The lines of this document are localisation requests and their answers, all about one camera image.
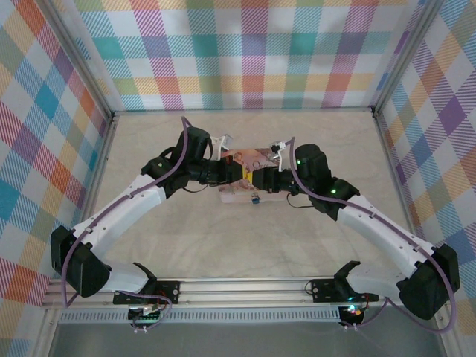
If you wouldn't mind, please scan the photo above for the illustrated pink storybook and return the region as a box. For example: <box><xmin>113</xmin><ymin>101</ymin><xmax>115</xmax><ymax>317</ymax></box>
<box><xmin>218</xmin><ymin>147</ymin><xmax>288</xmax><ymax>205</ymax></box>

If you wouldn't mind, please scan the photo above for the black controller with lit LED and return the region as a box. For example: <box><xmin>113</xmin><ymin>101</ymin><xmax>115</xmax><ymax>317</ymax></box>
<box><xmin>338</xmin><ymin>303</ymin><xmax>364</xmax><ymax>325</ymax></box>

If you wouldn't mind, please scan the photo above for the green circuit board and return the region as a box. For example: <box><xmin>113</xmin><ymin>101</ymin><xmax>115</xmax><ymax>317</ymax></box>
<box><xmin>127</xmin><ymin>303</ymin><xmax>165</xmax><ymax>324</ymax></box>

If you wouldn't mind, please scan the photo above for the aluminium frame bar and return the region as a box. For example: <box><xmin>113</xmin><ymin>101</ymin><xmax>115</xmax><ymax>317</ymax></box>
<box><xmin>111</xmin><ymin>105</ymin><xmax>376</xmax><ymax>115</ymax></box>

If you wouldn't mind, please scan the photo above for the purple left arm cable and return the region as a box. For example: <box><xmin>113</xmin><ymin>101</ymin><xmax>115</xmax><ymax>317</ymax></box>
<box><xmin>61</xmin><ymin>116</ymin><xmax>195</xmax><ymax>333</ymax></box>

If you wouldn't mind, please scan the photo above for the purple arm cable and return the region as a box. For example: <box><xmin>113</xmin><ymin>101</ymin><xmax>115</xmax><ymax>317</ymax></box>
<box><xmin>61</xmin><ymin>116</ymin><xmax>195</xmax><ymax>333</ymax></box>
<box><xmin>280</xmin><ymin>136</ymin><xmax>458</xmax><ymax>332</ymax></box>

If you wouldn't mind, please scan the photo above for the aluminium mounting rail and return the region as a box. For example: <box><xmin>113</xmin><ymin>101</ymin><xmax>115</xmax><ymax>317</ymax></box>
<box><xmin>39</xmin><ymin>276</ymin><xmax>451</xmax><ymax>310</ymax></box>

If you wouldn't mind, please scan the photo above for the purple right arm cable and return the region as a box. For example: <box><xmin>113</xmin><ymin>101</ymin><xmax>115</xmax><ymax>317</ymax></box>
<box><xmin>280</xmin><ymin>136</ymin><xmax>458</xmax><ymax>332</ymax></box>

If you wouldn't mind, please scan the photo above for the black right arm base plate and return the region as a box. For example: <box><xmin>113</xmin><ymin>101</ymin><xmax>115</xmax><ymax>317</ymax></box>
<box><xmin>309</xmin><ymin>277</ymin><xmax>379</xmax><ymax>304</ymax></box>

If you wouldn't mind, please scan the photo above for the grey slotted cable duct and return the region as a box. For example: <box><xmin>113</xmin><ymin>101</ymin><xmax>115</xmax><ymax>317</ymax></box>
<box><xmin>58</xmin><ymin>310</ymin><xmax>342</xmax><ymax>324</ymax></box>

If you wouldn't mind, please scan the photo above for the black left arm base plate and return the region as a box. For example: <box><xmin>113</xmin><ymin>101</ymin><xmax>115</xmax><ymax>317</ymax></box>
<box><xmin>112</xmin><ymin>280</ymin><xmax>182</xmax><ymax>306</ymax></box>

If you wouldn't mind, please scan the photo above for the aluminium frame post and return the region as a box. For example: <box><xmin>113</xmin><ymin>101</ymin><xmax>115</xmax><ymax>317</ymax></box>
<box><xmin>371</xmin><ymin>0</ymin><xmax>443</xmax><ymax>116</ymax></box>
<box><xmin>36</xmin><ymin>0</ymin><xmax>116</xmax><ymax>118</ymax></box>

